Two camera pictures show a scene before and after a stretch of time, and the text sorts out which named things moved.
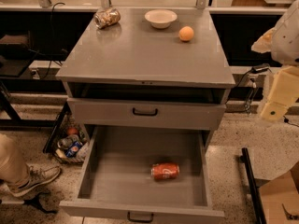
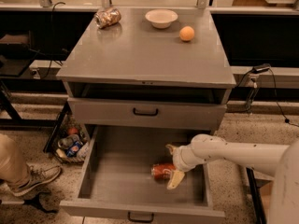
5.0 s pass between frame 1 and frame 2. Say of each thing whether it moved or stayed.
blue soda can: stayed
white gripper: moved
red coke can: stayed
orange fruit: stayed
